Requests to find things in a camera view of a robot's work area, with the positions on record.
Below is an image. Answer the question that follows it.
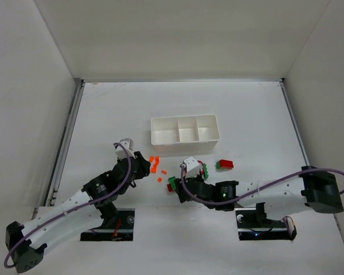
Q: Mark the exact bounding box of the green red lego stack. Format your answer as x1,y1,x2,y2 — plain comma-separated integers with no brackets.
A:
167,176,179,193

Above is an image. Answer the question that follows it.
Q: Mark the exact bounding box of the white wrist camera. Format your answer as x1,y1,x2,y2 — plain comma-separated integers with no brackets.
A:
181,156,201,178
114,138,134,160

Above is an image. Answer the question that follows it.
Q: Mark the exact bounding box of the white three-compartment container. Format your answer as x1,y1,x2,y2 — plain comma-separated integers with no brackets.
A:
150,114,221,153

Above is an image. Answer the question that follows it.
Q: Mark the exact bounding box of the green flower lego stack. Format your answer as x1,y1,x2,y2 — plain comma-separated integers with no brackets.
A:
198,160,209,179

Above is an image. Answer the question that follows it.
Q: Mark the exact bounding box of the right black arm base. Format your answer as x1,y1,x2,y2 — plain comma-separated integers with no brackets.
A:
235,203,297,241

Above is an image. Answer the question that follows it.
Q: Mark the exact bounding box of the red green lego block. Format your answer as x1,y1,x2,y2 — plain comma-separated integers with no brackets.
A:
216,159,234,170

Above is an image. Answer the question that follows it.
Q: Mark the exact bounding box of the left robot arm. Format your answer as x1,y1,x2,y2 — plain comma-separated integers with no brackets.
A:
4,151,151,274

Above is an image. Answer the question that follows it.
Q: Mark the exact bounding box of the orange lego brick cluster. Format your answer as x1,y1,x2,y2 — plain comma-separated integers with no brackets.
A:
149,156,160,165

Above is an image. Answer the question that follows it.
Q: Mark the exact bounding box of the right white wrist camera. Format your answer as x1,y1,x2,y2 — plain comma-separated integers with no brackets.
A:
181,156,201,178

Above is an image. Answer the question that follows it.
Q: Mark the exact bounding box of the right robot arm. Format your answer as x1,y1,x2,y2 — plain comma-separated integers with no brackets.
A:
174,166,344,221

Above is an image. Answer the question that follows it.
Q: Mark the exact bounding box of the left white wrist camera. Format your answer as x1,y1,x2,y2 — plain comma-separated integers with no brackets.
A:
114,138,134,160

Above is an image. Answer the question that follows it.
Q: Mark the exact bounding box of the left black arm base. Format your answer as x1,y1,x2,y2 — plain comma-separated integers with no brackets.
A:
80,209,135,242

